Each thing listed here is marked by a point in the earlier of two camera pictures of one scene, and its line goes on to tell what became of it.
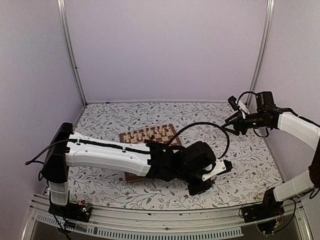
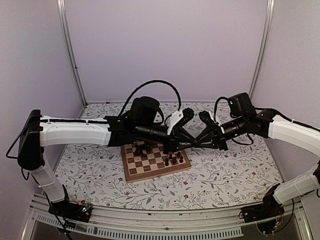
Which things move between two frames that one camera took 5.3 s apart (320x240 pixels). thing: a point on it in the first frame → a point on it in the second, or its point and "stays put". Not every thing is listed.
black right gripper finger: x=233 y=118 → x=212 y=137
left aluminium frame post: x=65 y=30 stays put
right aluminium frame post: x=262 y=49 stays put
